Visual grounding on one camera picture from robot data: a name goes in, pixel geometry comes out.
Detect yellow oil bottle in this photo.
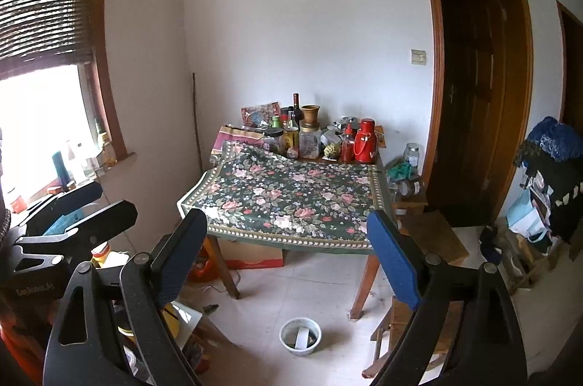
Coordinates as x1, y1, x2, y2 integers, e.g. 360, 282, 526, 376
101, 131, 118, 166

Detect pile of clothes and bags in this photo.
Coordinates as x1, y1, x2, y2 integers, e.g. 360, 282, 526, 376
514, 148, 583, 247

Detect dark wine bottle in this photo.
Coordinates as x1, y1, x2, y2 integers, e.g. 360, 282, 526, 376
291, 93, 304, 128

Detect teal bottle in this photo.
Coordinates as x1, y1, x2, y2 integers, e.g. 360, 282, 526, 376
51, 151, 74, 189

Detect red sauce bottle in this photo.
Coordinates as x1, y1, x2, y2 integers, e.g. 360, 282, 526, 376
341, 124, 356, 163

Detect dark lidded jar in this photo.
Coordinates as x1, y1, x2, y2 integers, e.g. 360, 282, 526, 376
263, 128, 286, 155

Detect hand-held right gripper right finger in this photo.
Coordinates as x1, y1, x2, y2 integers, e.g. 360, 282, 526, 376
367, 210, 529, 386

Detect dark wooden door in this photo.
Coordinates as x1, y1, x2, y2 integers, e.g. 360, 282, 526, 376
418, 0, 534, 228

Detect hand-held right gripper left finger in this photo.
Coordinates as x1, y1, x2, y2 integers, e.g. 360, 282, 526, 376
43, 208, 208, 386

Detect yellow label liquor bottle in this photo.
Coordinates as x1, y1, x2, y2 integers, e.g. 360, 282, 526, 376
283, 113, 300, 157

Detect red thermos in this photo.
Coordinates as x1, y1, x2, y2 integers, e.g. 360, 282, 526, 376
353, 118, 379, 164

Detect narrow wooden door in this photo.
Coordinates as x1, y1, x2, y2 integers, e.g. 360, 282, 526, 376
556, 1, 583, 133

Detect wooden rack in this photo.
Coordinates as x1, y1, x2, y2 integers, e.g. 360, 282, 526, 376
505, 226, 562, 296

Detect wooden table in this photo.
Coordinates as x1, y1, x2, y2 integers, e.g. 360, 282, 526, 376
201, 130, 389, 322

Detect wooden board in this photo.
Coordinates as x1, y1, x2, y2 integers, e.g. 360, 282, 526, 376
400, 210, 471, 265

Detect brown tape roll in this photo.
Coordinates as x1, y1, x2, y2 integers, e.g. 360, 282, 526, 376
396, 176, 424, 197

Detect light blue bag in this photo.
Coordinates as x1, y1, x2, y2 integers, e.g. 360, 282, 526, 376
507, 189, 550, 242

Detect floral tablecloth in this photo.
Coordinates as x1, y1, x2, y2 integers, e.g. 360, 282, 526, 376
177, 140, 393, 256

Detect green cloth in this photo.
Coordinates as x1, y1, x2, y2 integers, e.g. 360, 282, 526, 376
387, 160, 418, 182

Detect black shoes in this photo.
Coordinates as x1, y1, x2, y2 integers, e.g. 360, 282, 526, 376
478, 226, 502, 265

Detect clear jar gold lid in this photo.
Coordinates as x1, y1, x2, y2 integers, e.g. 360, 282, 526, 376
298, 121, 324, 159

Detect blue printed bag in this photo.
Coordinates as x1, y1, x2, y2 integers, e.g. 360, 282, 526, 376
42, 208, 86, 237

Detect red printed packet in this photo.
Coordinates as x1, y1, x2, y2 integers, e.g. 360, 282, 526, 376
241, 101, 282, 127

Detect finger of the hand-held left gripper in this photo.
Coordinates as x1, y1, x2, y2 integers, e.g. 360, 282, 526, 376
18, 181, 103, 233
10, 199, 138, 277

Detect empty glass jar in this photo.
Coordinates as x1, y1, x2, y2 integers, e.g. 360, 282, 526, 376
403, 142, 420, 169

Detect orange plastic container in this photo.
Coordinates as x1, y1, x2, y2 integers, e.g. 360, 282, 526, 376
191, 248, 220, 285

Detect blue patterned cloth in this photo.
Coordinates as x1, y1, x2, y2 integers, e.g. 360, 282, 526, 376
525, 116, 583, 163

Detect white bowl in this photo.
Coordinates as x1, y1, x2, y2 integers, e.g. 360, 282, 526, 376
279, 317, 322, 358

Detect cardboard box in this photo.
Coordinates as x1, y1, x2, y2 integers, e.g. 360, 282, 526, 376
218, 237, 286, 271

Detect maroon striped cloth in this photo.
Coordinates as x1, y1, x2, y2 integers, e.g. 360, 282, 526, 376
211, 124, 268, 162

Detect small wooden side stool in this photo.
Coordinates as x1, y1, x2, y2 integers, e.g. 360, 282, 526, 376
391, 189, 430, 228

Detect clear plastic bottle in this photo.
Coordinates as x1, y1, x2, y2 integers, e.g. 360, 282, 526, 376
66, 139, 85, 185

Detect white cable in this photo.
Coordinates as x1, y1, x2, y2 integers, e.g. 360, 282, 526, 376
199, 271, 243, 296

